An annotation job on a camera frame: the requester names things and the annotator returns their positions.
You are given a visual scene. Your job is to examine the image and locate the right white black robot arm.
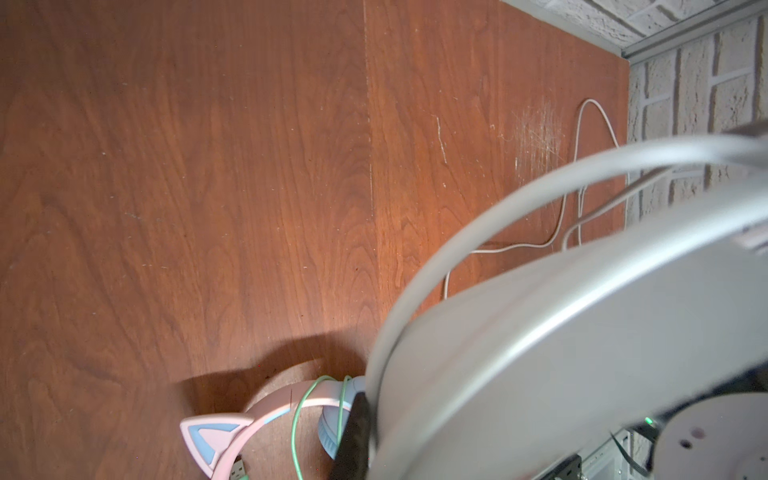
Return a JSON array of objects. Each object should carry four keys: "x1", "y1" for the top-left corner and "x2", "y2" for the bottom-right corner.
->
[{"x1": 653, "y1": 393, "x2": 767, "y2": 480}]

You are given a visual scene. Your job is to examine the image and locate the green headphone cable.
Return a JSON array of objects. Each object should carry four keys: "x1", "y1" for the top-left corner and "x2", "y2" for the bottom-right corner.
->
[{"x1": 236, "y1": 374, "x2": 353, "y2": 480}]

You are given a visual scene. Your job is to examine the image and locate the white headphones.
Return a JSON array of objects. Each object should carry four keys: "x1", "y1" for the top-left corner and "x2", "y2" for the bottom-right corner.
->
[{"x1": 366, "y1": 122, "x2": 767, "y2": 479}]

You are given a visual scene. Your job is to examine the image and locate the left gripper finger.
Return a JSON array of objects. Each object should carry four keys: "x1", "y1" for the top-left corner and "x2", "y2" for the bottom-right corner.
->
[{"x1": 328, "y1": 392, "x2": 372, "y2": 480}]

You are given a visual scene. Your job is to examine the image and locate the white headphone cable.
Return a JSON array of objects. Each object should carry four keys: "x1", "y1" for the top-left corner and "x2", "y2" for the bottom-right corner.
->
[{"x1": 442, "y1": 98, "x2": 676, "y2": 300}]

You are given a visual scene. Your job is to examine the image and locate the pink blue cat-ear headphones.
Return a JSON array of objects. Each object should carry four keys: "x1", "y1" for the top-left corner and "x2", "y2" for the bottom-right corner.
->
[{"x1": 180, "y1": 375, "x2": 365, "y2": 479}]

